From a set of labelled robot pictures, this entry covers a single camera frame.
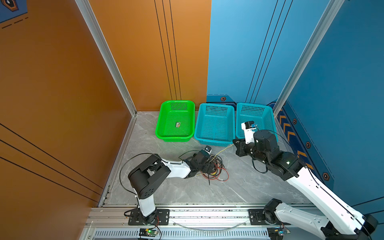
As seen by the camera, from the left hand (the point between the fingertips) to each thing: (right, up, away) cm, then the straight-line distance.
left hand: (208, 160), depth 93 cm
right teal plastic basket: (+43, +31, +21) cm, 57 cm away
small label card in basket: (-22, +22, +19) cm, 36 cm away
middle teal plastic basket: (+7, +22, +18) cm, 30 cm away
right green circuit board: (+30, -29, -23) cm, 48 cm away
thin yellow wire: (+5, +8, -16) cm, 19 cm away
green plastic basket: (-23, +25, +21) cm, 40 cm away
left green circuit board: (-32, -30, -22) cm, 49 cm away
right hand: (+11, +15, -24) cm, 30 cm away
